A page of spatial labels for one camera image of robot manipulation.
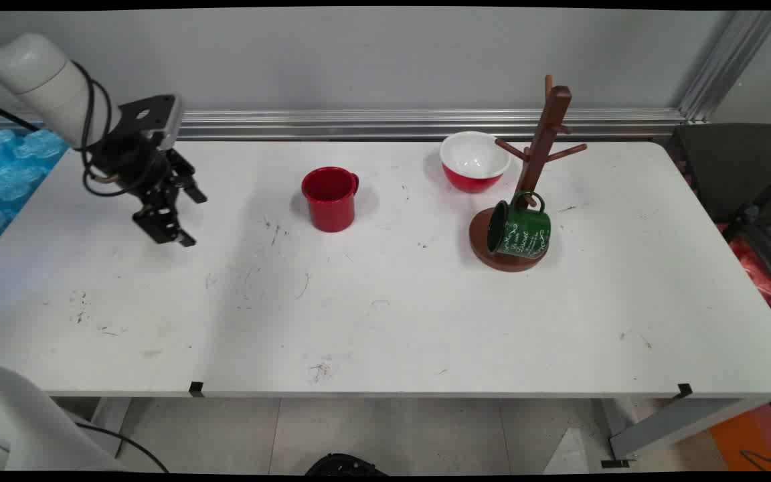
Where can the orange floor mat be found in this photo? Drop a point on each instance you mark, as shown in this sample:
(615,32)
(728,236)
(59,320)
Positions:
(753,435)

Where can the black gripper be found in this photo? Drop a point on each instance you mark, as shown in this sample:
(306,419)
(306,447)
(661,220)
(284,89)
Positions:
(132,164)

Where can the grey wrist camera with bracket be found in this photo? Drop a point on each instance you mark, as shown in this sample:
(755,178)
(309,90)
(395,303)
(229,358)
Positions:
(154,117)

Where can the blue bubble wrap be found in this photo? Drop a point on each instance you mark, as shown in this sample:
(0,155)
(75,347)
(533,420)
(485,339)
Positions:
(7,174)

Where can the horizontal aluminium rail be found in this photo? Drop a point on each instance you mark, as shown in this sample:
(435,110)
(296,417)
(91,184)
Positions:
(392,124)

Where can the red bowl with white inside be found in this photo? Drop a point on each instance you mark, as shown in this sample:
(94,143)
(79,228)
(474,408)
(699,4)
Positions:
(474,161)

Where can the grey table leg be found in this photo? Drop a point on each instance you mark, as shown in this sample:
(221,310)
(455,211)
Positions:
(666,422)
(112,418)

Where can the green enamel mug white print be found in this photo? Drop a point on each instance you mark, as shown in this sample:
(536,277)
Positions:
(523,231)

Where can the slanted aluminium post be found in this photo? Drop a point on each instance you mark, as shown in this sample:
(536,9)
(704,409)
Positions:
(727,67)

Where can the black round floor object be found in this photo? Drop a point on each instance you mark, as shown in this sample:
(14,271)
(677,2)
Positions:
(345,465)

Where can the black table edge clip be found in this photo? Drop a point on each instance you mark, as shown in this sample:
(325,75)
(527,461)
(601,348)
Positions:
(684,390)
(196,389)

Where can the red enamel mug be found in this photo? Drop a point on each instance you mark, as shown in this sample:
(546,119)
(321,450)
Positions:
(330,201)

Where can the red plastic bag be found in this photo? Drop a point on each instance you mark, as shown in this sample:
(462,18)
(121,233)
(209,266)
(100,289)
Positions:
(753,268)

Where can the brown wooden mug tree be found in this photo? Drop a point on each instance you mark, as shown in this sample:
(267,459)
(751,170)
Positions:
(546,134)

